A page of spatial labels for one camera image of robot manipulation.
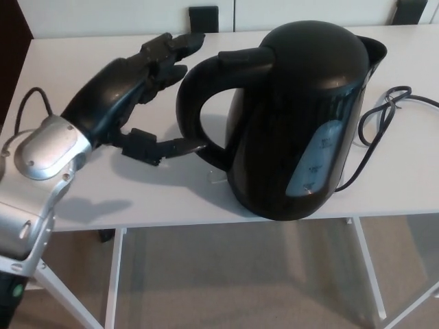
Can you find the dark brown cabinet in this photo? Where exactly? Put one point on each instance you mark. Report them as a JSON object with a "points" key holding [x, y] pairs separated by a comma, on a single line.
{"points": [[15, 51]]}

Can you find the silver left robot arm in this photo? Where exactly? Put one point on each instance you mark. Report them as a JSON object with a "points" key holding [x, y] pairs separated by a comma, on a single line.
{"points": [[41, 164]]}

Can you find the white table frame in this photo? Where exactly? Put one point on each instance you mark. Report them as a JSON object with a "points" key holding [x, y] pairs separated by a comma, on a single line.
{"points": [[240, 270]]}

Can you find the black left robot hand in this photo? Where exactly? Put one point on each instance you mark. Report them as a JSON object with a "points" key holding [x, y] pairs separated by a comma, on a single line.
{"points": [[103, 87]]}

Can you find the black electric kettle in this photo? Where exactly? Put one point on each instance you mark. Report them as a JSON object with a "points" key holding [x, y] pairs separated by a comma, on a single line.
{"points": [[291, 127]]}

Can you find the black chair back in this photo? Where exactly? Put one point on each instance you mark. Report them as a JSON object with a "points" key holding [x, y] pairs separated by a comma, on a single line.
{"points": [[203, 18], [408, 12]]}

